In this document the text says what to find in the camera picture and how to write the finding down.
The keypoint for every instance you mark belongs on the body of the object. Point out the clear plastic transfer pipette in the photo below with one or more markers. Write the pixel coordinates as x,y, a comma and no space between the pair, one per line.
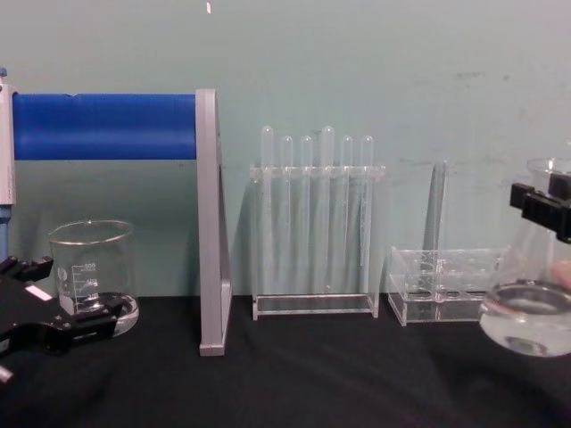
267,147
286,156

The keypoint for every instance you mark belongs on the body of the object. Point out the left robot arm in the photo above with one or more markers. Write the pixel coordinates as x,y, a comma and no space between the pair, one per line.
3,372

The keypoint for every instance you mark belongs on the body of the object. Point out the clear glass beaker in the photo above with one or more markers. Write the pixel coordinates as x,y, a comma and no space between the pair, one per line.
96,267

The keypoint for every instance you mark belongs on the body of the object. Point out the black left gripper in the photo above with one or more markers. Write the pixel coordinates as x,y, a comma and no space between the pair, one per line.
27,312

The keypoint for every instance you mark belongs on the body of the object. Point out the clear acrylic test tube rack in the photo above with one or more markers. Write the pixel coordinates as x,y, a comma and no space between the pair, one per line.
441,285

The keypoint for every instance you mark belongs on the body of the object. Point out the clear glass test tube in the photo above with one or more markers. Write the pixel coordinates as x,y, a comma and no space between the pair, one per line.
436,200

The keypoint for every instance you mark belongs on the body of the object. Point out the grey and blue pipettor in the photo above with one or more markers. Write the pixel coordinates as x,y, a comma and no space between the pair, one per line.
5,147

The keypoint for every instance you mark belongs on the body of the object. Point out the clear acrylic pipette rack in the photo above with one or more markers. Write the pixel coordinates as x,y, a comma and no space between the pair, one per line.
312,303

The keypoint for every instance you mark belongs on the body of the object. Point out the blue stand bar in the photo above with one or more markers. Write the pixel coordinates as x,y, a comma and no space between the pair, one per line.
102,127

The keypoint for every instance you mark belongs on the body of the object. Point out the black table cloth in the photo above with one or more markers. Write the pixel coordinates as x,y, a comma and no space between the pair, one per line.
312,383

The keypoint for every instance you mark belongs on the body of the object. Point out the grey stand upright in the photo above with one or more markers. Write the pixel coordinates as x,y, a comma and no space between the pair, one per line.
212,223

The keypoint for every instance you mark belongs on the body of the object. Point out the clear glass conical flask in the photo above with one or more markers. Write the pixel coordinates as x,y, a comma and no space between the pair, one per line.
526,312

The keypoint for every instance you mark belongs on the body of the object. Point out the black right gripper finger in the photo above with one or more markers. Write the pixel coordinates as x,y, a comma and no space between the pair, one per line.
561,183
542,211

